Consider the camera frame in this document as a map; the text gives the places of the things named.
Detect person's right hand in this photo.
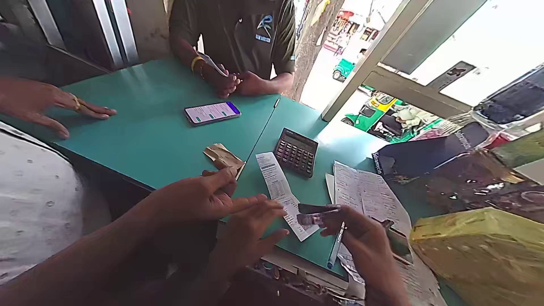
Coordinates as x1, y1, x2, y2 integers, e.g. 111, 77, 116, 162
319, 205, 404, 294

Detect person's left hand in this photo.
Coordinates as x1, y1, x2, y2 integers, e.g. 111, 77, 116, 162
207, 199, 290, 281

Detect person's left forearm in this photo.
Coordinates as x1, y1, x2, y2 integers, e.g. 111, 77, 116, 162
157, 257, 232, 306

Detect person's right forearm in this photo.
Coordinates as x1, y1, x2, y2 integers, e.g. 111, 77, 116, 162
365, 282, 411, 306

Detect blue and white pen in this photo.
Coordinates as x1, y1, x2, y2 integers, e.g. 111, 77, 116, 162
327, 221, 347, 270

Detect long white printed receipt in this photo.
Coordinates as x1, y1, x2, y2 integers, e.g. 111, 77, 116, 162
255, 152, 320, 242

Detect open metal drawer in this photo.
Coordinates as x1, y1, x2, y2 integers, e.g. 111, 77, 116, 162
218, 221, 366, 306

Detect handwritten paper sheets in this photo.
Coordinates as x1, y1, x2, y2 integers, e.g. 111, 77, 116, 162
325, 160, 447, 306

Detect black calculator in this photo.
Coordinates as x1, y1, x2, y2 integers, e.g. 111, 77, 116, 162
273, 127, 319, 178

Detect brown paper piece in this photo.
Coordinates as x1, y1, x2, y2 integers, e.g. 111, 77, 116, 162
203, 143, 246, 171

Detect dark blue printed box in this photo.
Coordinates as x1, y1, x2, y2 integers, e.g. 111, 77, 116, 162
372, 122, 491, 185

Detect green yellow auto rickshaw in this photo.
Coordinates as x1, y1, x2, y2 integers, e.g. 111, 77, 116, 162
341, 91, 404, 132

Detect smartphone with lit screen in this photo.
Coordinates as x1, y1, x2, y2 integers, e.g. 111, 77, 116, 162
184, 101, 242, 127

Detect dark brown plastic package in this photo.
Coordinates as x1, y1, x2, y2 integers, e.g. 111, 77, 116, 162
418, 148, 544, 224

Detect yellow plastic-wrapped package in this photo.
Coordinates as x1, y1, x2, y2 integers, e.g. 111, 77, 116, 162
409, 207, 544, 306

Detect tree trunk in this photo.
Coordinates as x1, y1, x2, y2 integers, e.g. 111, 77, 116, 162
290, 0, 346, 103

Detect clear-wrapped dark package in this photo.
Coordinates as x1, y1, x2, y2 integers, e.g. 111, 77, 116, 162
469, 64, 544, 149

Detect metal-framed door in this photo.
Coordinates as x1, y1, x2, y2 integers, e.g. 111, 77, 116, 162
26, 0, 140, 71

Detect metal window frame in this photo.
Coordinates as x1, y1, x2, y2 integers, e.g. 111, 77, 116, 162
321, 0, 489, 123

